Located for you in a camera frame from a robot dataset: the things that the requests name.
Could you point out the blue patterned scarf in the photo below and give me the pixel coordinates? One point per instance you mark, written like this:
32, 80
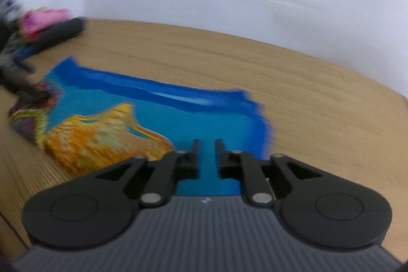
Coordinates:
197, 119

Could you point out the pink folded cloth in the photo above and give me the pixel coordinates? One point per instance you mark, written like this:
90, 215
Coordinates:
41, 20

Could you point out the dark grey folded cloth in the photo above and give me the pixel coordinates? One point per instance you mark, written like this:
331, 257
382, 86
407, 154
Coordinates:
60, 31

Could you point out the blue cloth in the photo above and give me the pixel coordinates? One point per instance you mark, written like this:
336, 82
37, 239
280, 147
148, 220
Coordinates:
24, 55

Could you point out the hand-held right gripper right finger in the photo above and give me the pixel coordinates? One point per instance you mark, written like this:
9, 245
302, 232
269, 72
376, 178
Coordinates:
219, 160

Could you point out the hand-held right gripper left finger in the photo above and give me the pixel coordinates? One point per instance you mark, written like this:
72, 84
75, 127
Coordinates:
195, 160

